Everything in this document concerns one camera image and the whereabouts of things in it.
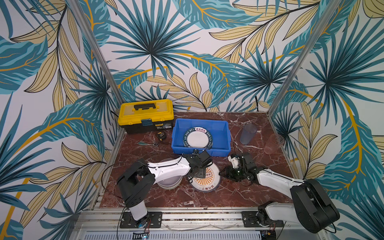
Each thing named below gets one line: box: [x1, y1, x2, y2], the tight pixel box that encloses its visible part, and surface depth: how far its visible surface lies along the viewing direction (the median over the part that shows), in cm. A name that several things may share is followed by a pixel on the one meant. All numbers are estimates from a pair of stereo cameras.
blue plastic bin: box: [171, 118, 231, 157], surface depth 105 cm
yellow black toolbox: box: [118, 99, 175, 134], surface depth 99 cm
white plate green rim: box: [183, 126, 213, 150], surface depth 105 cm
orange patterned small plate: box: [190, 163, 221, 193], surface depth 87 cm
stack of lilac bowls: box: [157, 175, 183, 190], surface depth 79 cm
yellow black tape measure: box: [157, 131, 167, 142], surface depth 105 cm
